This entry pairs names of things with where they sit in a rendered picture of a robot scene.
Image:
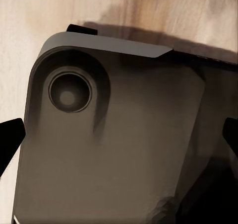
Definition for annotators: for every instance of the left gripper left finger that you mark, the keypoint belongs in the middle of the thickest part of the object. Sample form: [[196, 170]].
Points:
[[12, 133]]

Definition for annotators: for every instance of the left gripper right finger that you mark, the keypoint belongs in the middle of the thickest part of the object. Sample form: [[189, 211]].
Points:
[[230, 134]]

